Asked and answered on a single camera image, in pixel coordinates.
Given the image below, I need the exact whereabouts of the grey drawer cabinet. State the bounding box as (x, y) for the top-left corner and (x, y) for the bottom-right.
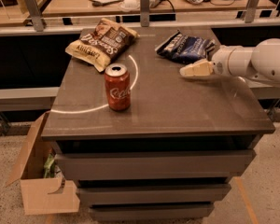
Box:
(42, 27), (274, 221)

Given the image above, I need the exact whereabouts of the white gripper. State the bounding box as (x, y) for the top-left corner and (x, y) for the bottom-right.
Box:
(179, 45), (256, 77)

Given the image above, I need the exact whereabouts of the green bag in box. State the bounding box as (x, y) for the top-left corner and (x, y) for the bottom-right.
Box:
(43, 154), (55, 178)

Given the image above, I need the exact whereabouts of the metal bracket post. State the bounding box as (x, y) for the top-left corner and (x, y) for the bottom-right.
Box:
(244, 0), (259, 23)
(24, 0), (45, 32)
(140, 0), (149, 27)

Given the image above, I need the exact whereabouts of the right metal bracket post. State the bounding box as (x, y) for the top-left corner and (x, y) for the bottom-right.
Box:
(244, 0), (259, 23)

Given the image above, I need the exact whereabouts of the cardboard box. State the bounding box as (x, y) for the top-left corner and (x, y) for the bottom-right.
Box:
(7, 112), (80, 215)

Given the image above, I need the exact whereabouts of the blue chip bag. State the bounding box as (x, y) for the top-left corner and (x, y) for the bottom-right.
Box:
(155, 31), (216, 64)

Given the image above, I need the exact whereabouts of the white mask on desk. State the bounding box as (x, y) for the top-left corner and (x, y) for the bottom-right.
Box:
(119, 0), (140, 12)

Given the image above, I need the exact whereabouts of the middle metal bracket post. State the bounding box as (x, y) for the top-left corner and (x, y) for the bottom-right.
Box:
(140, 0), (149, 27)

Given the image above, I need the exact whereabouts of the red coke can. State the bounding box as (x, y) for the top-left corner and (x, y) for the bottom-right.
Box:
(105, 63), (131, 111)

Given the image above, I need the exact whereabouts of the brown sea salt chip bag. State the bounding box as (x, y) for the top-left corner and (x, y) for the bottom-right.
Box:
(65, 18), (139, 72)

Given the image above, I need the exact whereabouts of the left metal bracket post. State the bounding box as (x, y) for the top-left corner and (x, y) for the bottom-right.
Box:
(24, 0), (45, 32)

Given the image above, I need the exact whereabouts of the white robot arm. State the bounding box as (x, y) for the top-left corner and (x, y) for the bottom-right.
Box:
(179, 38), (280, 87)

